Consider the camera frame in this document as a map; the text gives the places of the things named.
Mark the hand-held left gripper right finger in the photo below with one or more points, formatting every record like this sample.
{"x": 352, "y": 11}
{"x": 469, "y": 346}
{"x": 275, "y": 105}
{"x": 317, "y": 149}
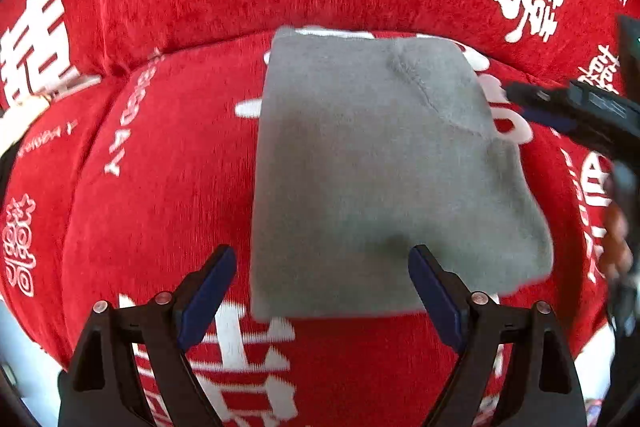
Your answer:
{"x": 435, "y": 292}

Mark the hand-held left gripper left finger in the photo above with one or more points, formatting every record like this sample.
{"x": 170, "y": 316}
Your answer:
{"x": 210, "y": 292}

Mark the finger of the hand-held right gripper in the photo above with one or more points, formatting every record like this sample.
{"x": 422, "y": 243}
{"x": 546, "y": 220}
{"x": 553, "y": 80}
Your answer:
{"x": 535, "y": 93}
{"x": 550, "y": 119}

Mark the grey small garment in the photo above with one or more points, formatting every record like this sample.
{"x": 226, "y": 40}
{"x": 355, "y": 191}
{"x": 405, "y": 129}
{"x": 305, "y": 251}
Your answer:
{"x": 370, "y": 167}

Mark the person's right hand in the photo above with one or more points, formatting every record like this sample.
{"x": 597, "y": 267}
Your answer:
{"x": 616, "y": 242}

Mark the cream fabric strip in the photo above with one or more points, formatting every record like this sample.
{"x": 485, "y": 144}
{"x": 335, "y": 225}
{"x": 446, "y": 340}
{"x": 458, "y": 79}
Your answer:
{"x": 20, "y": 119}

